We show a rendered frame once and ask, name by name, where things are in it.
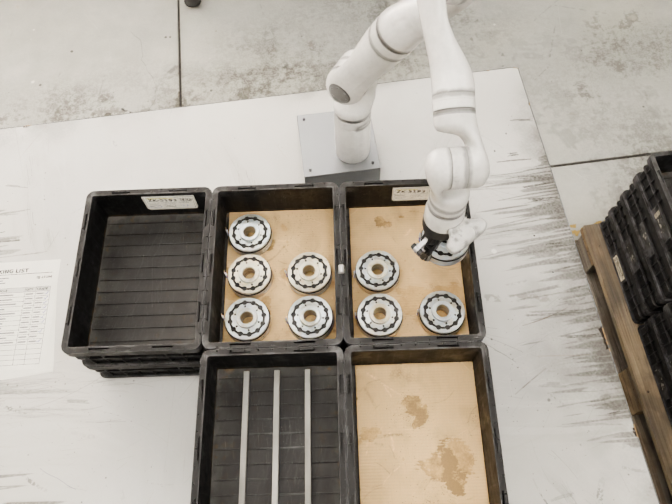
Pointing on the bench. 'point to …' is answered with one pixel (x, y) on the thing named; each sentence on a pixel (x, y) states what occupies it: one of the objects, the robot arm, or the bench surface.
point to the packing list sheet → (27, 317)
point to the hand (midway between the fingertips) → (434, 248)
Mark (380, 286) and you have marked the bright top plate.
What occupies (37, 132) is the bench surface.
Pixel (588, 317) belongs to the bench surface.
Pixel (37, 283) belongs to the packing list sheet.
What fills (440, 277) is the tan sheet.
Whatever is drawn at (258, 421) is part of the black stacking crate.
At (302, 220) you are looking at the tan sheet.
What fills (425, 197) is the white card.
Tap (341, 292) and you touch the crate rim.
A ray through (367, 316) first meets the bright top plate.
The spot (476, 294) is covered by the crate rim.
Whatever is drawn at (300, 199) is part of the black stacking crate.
